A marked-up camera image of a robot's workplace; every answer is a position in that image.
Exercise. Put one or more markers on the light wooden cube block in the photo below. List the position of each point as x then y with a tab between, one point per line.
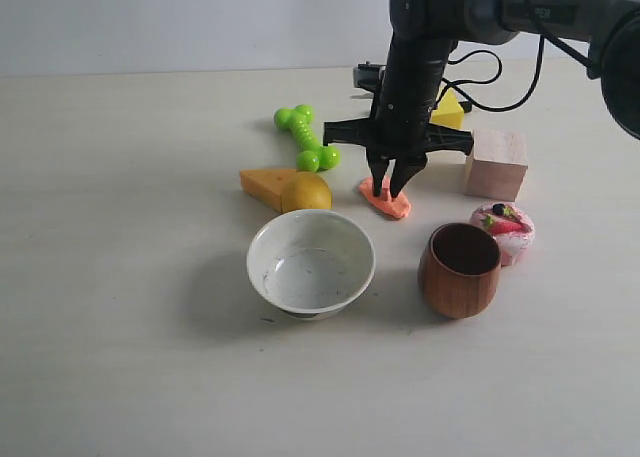
497	165

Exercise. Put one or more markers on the pink strawberry cake toy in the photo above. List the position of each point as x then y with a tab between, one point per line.
512	229

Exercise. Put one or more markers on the yellow potato toy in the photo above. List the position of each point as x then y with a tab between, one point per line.
305	190

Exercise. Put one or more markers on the orange salmon toy piece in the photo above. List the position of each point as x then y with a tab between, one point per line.
394	207

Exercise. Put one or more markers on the white speckled ceramic bowl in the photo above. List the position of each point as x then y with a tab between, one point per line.
311	263

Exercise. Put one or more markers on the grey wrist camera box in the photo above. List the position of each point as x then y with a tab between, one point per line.
369	76

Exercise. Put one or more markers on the orange cheese wedge toy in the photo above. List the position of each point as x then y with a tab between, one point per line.
266	185

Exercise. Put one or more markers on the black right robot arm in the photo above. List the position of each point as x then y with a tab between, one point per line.
426	32

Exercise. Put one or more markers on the green toy dog bone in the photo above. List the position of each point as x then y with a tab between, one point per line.
313	156

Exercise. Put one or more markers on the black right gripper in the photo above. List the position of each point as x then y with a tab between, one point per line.
397	130

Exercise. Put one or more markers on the yellow cheese wedge toy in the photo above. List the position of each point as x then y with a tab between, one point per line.
449	112

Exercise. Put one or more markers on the brown wooden cup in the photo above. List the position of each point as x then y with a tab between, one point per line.
459	270

